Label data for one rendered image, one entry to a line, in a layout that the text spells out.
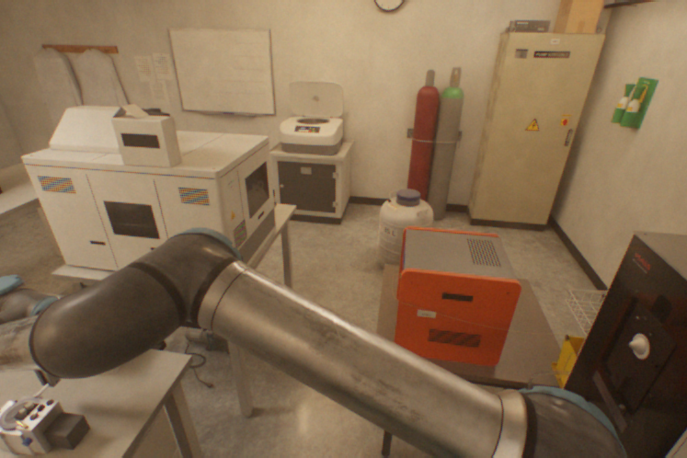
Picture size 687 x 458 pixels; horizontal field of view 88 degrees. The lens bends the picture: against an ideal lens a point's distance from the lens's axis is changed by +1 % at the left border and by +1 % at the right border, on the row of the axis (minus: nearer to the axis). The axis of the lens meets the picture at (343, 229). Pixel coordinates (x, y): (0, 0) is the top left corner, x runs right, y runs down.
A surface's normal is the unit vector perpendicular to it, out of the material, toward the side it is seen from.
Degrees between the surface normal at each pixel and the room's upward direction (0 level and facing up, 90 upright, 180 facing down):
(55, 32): 90
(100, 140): 40
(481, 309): 90
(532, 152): 90
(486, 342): 90
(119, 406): 0
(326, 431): 0
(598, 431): 16
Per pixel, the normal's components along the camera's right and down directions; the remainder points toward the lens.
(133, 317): 0.50, -0.04
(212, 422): 0.01, -0.88
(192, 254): 0.28, -0.69
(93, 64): -0.17, 0.44
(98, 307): 0.09, -0.42
